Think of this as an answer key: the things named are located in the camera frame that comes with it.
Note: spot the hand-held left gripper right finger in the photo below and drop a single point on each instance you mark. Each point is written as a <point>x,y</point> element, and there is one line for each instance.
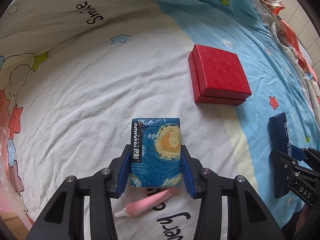
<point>188,172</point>

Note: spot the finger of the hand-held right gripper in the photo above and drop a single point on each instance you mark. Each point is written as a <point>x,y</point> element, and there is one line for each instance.
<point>297,153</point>
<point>282,158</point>

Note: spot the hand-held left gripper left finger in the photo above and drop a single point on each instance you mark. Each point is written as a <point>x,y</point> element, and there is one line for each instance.
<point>122,172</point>

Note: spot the dark blue box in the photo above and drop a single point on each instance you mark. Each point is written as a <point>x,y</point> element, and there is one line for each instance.
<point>278,132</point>

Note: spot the blue painted tissue pack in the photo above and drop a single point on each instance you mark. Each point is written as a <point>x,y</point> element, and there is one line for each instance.
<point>155,155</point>

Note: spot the pink tube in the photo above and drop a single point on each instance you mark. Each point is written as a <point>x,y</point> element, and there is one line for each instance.
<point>147,201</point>

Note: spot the red gift box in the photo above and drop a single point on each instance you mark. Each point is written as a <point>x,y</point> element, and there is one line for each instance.
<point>220,72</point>

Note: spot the star printed blanket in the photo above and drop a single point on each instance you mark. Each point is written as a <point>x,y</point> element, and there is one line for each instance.
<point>87,92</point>

